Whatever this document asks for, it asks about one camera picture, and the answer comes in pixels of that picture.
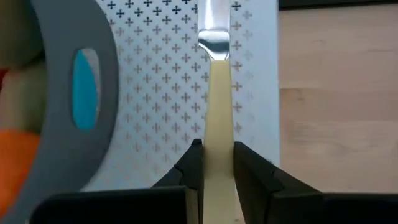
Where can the black aluminium table frame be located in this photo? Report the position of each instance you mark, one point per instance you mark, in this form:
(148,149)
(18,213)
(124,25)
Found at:
(339,3)

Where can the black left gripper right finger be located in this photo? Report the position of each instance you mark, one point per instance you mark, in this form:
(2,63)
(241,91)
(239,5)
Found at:
(295,208)

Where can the white perforated metal shelf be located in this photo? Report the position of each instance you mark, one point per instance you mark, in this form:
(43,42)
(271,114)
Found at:
(161,93)

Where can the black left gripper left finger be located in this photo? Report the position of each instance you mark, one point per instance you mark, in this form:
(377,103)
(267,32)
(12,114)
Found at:
(124,205)

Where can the blue bowl with grey rim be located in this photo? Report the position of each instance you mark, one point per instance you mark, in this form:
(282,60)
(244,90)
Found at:
(62,161)

